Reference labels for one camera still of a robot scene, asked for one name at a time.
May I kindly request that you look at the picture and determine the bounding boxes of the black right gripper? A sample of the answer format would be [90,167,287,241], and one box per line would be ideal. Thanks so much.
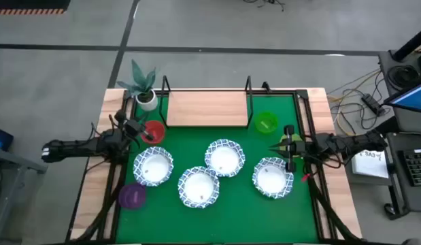
[268,125,309,173]

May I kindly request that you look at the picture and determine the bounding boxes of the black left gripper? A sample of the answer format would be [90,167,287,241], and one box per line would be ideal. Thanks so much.
[114,110,156,144]

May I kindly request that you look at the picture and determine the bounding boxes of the green plastic bowl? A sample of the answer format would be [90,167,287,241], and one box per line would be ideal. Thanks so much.
[254,111,280,134]

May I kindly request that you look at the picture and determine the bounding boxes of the blue patterned paper bowl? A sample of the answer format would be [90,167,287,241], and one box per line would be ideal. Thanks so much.
[204,138,246,178]
[252,157,295,199]
[133,146,175,187]
[177,165,220,210]

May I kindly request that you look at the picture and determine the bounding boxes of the yellow plastic bowl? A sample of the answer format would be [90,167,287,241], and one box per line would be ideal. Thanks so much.
[280,133,303,152]

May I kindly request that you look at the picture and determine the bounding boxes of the white plant pot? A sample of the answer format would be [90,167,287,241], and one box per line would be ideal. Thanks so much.
[135,88,159,112]

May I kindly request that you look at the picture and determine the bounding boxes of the green artificial plant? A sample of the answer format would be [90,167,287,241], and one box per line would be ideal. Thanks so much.
[116,59,158,98]

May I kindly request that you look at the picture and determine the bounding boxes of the purple plastic cup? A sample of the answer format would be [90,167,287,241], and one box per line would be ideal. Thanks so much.
[118,182,147,210]

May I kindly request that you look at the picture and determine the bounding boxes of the green table mat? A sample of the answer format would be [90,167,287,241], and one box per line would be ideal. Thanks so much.
[115,95,320,244]

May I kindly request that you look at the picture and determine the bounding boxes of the white paper sheet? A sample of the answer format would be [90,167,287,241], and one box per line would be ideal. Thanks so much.
[350,149,390,180]

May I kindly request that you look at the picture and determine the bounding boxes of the black power strip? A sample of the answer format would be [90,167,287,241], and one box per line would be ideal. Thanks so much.
[360,93,385,117]

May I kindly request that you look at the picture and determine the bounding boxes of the grey equipment cart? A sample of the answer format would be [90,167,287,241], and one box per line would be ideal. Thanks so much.
[377,49,421,221]

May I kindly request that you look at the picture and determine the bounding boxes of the black keyboard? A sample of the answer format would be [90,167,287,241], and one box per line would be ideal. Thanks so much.
[401,148,421,187]

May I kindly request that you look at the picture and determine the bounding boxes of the grey metal stand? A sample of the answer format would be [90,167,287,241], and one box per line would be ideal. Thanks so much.
[0,146,49,245]

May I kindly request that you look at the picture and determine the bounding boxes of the computer monitor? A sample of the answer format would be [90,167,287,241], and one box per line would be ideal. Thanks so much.
[383,80,421,115]

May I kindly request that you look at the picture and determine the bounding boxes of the black device with blue light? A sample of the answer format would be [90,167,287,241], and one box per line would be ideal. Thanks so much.
[0,125,15,152]

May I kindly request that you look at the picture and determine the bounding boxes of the black pole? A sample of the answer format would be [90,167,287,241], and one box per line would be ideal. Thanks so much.
[392,25,421,63]

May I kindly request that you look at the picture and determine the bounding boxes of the black mat with hazard stripes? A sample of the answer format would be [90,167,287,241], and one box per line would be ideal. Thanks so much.
[0,0,72,16]

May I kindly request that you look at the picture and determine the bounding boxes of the black metal table frame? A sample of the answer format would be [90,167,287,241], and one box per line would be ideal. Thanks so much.
[65,88,369,245]

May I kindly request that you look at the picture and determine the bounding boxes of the wooden shelf with black frame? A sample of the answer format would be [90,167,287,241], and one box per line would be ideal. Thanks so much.
[158,75,255,131]

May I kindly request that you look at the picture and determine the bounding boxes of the yellow floor cable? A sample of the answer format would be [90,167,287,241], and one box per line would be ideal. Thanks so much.
[327,67,383,137]

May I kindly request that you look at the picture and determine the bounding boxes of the coiled black cable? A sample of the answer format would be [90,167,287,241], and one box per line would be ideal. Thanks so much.
[388,64,418,90]

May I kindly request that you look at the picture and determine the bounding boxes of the black floor cables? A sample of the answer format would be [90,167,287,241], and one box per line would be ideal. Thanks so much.
[241,0,286,13]

